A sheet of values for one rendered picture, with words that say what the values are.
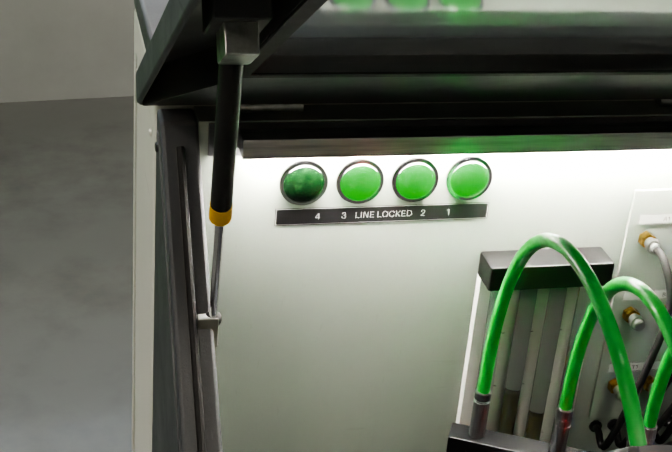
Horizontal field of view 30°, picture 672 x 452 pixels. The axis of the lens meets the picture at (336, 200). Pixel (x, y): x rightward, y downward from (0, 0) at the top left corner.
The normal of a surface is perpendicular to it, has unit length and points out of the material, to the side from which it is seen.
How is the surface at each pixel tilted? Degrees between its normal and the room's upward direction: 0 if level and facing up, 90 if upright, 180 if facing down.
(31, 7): 90
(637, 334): 90
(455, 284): 90
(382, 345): 90
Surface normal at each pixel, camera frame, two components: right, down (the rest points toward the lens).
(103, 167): 0.07, -0.89
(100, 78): 0.32, 0.44
